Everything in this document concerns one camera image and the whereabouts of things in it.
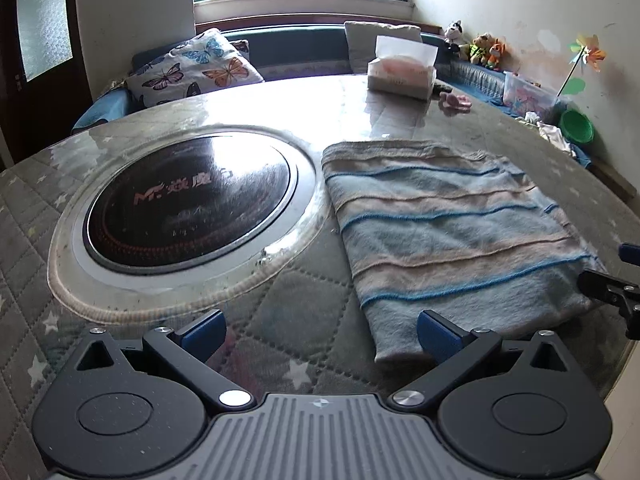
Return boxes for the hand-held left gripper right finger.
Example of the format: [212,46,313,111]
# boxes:
[387,311,571,413]

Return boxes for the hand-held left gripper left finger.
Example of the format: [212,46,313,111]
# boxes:
[75,310,257,413]

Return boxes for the blue striped towel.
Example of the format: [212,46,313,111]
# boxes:
[320,139,609,364]

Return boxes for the green plastic bowl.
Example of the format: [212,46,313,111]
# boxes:
[560,109,596,144]

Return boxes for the round black induction cooker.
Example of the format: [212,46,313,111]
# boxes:
[70,127,301,279]

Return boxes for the white crumpled cloth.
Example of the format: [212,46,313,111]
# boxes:
[517,110,577,154]

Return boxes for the clear plastic storage box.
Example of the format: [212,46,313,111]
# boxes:
[502,71,569,120]

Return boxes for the colourful pinwheel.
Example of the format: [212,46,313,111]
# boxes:
[557,34,607,97]

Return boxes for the small pink object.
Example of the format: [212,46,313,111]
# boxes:
[439,92,473,113]

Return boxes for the orange plush toy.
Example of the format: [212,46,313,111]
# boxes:
[487,37,509,71]

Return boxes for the yellow green plush toy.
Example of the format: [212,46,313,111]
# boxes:
[467,32,494,66]

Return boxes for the tissue box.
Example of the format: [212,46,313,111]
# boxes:
[367,35,439,101]

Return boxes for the butterfly print pillow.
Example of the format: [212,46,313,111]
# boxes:
[125,28,265,109]

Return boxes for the black and white plush toy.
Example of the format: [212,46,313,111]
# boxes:
[444,20,464,57]

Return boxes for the blue sofa bench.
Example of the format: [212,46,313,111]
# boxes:
[72,22,608,171]

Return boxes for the grey cushion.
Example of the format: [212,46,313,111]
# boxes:
[344,21,424,75]

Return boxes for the dark wooden door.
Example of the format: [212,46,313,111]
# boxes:
[0,0,94,167]

